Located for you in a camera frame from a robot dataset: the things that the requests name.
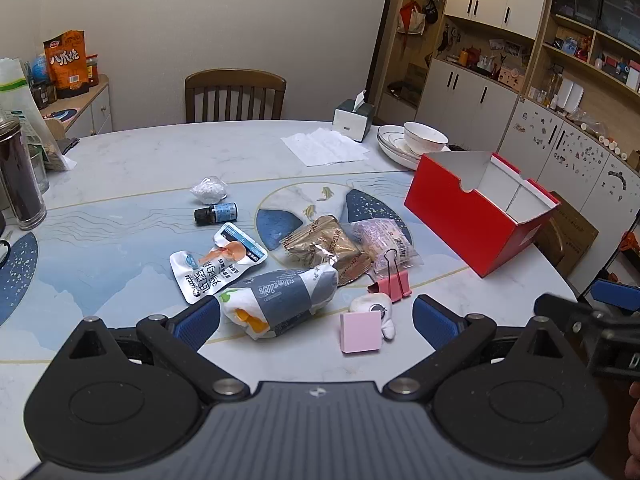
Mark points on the low wooden side cabinet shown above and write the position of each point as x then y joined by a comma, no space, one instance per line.
95,110

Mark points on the white snack pouch orange print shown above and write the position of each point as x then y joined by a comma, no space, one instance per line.
220,265

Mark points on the brown cardboard box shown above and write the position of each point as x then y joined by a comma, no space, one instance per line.
575,232

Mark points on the crumpled white plastic wrapper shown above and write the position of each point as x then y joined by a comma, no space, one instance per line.
207,190

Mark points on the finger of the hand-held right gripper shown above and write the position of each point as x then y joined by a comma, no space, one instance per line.
617,294
565,312

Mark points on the pink binder clip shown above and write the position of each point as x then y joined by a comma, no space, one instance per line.
392,287

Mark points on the grey and white bread packet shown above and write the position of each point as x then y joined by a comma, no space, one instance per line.
280,300

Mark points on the orange snack bag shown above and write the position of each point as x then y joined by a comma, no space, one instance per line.
67,65

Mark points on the stack of white plates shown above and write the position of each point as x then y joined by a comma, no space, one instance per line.
392,147

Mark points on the white marble desktop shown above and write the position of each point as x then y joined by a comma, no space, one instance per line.
125,160

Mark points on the red cardboard box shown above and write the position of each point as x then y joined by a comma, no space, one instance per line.
465,220

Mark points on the green and white tissue box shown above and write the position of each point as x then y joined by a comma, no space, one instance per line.
352,117

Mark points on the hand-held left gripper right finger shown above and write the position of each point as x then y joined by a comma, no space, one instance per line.
435,322

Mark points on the black hanging bag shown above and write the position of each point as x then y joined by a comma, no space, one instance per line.
431,11

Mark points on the pink sticky note pad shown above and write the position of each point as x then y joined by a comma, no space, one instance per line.
361,332

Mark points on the glass canister dark contents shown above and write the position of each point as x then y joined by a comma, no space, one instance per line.
20,180

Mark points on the clear pink pastry packet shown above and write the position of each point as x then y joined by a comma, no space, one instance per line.
382,240

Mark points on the small glass cup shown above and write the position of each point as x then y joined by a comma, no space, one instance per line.
39,170

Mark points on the gold snack packet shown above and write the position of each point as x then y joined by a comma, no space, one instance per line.
320,247

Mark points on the white plastic bag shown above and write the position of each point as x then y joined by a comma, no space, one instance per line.
20,95

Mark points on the small dark bottle blue label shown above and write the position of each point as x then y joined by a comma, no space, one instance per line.
215,212

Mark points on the white porcelain bowl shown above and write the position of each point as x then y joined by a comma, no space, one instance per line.
425,137

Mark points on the red hanging bag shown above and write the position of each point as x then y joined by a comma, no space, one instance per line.
411,19

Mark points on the white paper napkin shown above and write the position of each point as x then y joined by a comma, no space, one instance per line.
325,147

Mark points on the red sauce jar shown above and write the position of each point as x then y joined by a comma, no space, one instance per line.
92,71

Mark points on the wooden chair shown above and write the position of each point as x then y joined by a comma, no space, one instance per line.
235,95

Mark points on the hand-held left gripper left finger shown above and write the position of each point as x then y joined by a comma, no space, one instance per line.
192,322

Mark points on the wall cabinet unit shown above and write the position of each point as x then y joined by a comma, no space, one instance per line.
465,90

